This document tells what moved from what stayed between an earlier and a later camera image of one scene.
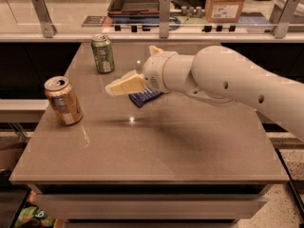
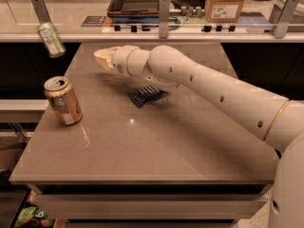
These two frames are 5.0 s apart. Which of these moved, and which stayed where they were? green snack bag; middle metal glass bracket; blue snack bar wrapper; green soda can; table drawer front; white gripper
Moved: green soda can; white gripper
Stayed: table drawer front; blue snack bar wrapper; middle metal glass bracket; green snack bag
